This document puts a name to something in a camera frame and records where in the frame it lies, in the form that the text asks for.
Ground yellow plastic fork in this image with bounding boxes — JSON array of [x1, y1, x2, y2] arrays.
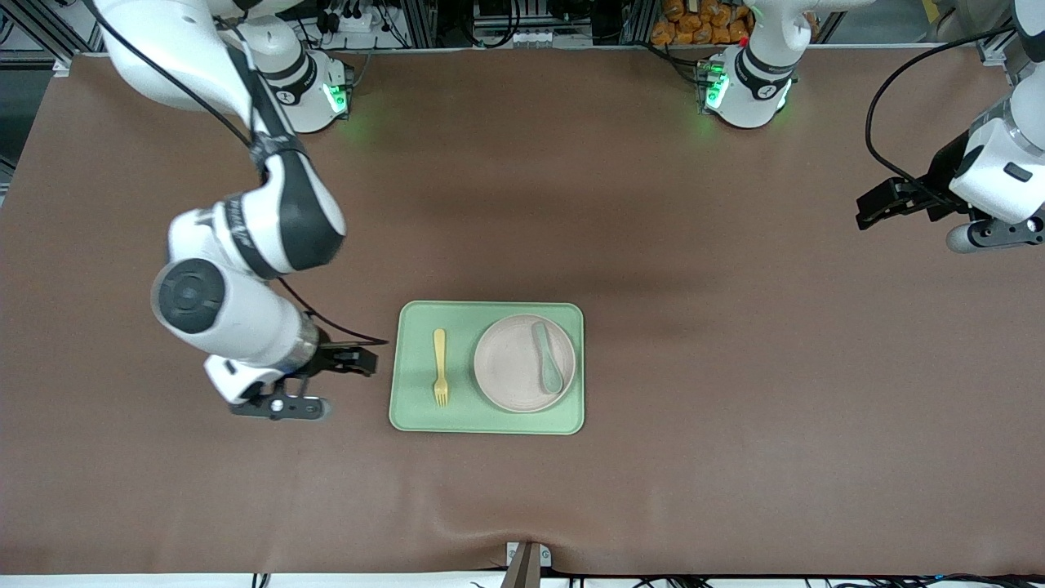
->
[[433, 328, 449, 408]]

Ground round white speckled plate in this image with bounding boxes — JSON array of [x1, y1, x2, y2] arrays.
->
[[474, 314, 577, 413]]

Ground mint green rectangular tray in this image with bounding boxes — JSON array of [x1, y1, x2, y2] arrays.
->
[[389, 301, 585, 435]]

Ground pale green plastic spoon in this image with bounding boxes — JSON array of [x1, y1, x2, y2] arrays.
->
[[531, 321, 563, 394]]

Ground metal table clamp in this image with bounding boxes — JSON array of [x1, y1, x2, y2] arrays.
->
[[505, 541, 553, 588]]

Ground orange packaged items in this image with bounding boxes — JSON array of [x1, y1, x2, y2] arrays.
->
[[651, 0, 756, 47]]

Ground brown table mat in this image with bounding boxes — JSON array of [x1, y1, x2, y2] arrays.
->
[[0, 45, 1045, 577]]

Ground white power strip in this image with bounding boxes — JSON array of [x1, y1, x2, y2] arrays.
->
[[314, 7, 385, 35]]

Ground grey power strip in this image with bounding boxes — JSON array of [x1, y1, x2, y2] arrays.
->
[[472, 29, 558, 47]]

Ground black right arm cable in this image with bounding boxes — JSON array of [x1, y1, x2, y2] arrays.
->
[[82, 0, 389, 345]]

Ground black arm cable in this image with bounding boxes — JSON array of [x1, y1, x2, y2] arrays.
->
[[82, 0, 389, 345], [865, 27, 1017, 207]]

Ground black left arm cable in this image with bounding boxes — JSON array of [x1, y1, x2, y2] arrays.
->
[[865, 27, 1017, 207]]

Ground aluminium frame post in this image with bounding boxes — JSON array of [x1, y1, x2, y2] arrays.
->
[[49, 0, 107, 78], [978, 24, 1029, 66]]

